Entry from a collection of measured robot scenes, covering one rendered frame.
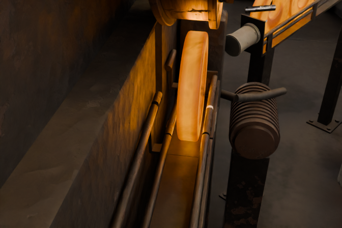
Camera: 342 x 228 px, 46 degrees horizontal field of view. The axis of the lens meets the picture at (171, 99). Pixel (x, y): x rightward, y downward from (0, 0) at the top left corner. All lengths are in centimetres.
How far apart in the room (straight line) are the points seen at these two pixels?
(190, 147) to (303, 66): 184
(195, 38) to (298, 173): 114
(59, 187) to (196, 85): 32
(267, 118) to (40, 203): 77
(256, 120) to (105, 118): 65
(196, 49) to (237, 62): 183
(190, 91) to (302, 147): 128
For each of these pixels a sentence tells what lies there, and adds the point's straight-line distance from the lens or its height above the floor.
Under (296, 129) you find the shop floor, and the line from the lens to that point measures 194.
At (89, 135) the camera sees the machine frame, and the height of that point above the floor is 87.
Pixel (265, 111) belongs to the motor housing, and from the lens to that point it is 105.
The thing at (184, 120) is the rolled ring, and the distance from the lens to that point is 62.
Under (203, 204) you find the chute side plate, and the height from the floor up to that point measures 69.
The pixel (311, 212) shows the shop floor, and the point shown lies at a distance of 157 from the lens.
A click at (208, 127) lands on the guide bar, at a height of 71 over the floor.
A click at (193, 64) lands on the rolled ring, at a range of 60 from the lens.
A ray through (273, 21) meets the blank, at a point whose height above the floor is 69.
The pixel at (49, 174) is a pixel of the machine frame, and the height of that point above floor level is 87.
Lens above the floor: 111
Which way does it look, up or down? 33 degrees down
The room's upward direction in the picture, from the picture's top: 1 degrees clockwise
